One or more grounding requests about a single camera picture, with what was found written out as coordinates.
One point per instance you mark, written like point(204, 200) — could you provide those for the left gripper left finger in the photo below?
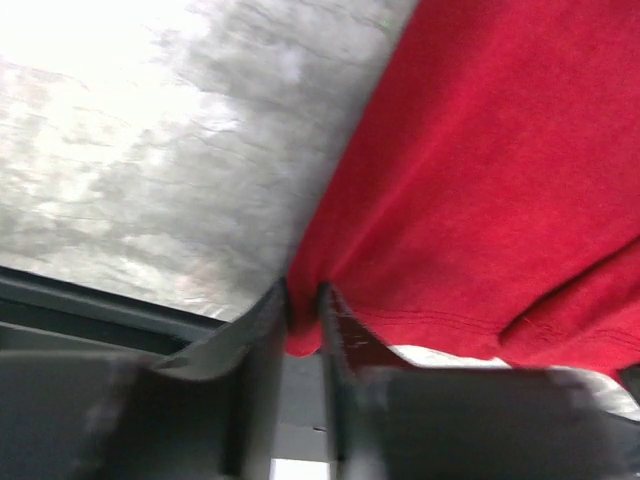
point(207, 411)

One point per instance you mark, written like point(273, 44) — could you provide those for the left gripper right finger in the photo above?
point(388, 418)

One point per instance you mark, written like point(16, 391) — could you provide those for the red t shirt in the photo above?
point(487, 204)

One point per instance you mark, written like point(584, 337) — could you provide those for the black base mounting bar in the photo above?
point(84, 314)

